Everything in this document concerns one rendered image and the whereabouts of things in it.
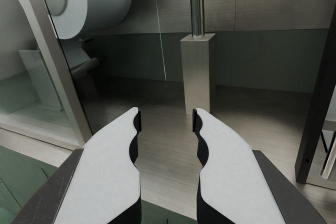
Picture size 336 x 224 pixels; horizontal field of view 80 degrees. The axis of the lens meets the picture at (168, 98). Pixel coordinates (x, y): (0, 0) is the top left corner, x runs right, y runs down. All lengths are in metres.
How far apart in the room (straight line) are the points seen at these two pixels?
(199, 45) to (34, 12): 0.41
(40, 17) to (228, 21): 0.63
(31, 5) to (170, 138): 0.48
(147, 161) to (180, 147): 0.10
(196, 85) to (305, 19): 0.43
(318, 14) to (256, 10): 0.19
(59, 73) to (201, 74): 0.40
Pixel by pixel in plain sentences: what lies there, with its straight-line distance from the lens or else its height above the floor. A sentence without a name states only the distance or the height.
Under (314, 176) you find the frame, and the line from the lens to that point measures 0.56.
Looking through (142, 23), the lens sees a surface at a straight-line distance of 0.85.
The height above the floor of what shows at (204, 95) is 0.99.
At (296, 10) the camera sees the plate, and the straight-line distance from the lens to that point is 0.85.
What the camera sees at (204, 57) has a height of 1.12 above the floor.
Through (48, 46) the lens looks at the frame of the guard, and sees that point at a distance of 0.54.
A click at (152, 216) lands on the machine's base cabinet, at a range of 0.62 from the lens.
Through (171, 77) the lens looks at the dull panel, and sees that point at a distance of 1.02.
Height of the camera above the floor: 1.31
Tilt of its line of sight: 28 degrees down
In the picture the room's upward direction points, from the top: 7 degrees counter-clockwise
